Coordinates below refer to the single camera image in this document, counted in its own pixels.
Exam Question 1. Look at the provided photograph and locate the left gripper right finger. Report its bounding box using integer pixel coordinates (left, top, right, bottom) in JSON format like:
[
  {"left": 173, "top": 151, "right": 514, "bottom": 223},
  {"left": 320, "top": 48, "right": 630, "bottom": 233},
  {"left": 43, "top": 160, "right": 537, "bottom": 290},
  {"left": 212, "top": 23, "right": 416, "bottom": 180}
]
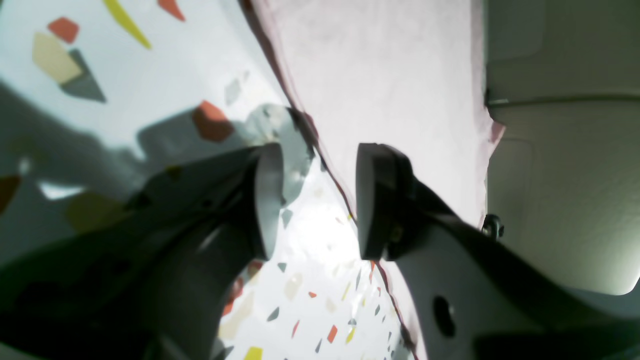
[{"left": 356, "top": 143, "right": 640, "bottom": 360}]

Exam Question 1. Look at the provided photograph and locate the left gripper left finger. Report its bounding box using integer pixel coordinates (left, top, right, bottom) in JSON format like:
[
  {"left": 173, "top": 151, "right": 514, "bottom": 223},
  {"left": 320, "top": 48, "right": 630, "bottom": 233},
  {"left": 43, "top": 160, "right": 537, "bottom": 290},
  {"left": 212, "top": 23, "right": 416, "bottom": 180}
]
[{"left": 1, "top": 143, "right": 284, "bottom": 360}]

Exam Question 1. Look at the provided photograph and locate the pink T-shirt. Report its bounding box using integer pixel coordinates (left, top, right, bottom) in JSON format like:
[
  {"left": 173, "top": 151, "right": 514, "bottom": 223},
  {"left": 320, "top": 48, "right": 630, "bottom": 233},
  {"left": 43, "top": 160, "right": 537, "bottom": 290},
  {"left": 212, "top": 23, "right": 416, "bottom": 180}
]
[{"left": 240, "top": 0, "right": 507, "bottom": 360}]

